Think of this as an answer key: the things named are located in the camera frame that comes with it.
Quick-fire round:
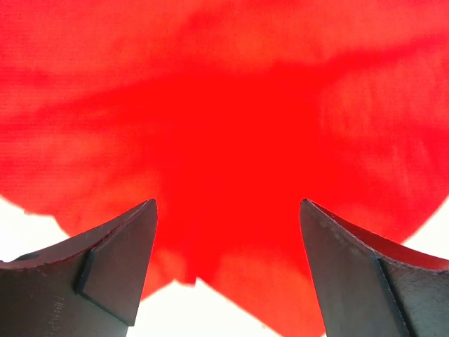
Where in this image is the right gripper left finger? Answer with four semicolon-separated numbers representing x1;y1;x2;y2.
1;199;157;337

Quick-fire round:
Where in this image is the bright red t shirt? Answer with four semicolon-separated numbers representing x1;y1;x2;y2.
1;1;448;336

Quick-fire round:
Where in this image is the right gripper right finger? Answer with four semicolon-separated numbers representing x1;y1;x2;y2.
300;199;448;336

